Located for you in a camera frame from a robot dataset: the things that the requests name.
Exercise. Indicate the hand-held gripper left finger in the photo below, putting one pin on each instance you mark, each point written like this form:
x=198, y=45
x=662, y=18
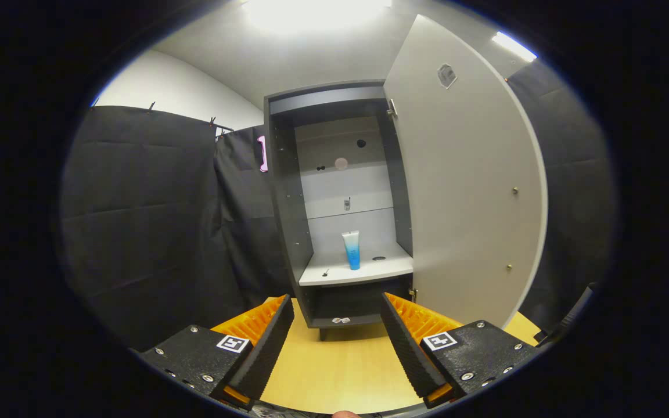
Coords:
x=262, y=348

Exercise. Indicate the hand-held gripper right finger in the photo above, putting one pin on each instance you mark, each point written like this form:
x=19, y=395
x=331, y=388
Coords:
x=413, y=348

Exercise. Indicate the blue and white tube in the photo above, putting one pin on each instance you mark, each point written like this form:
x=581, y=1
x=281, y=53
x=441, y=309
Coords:
x=352, y=252

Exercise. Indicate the beige cabinet door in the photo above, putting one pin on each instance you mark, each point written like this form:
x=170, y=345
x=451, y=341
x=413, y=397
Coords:
x=462, y=203

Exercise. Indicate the dark table edge bar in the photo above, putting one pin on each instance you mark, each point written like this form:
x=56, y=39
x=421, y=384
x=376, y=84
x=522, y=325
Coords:
x=572, y=313

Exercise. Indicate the black backdrop cloth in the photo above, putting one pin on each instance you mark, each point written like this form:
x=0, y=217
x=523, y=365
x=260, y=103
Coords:
x=137, y=232

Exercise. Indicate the narrow ceiling light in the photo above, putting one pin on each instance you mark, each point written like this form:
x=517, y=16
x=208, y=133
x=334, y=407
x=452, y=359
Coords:
x=513, y=46

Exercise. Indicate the long ceiling light panel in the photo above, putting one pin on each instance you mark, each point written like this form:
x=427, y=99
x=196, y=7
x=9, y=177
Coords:
x=317, y=11

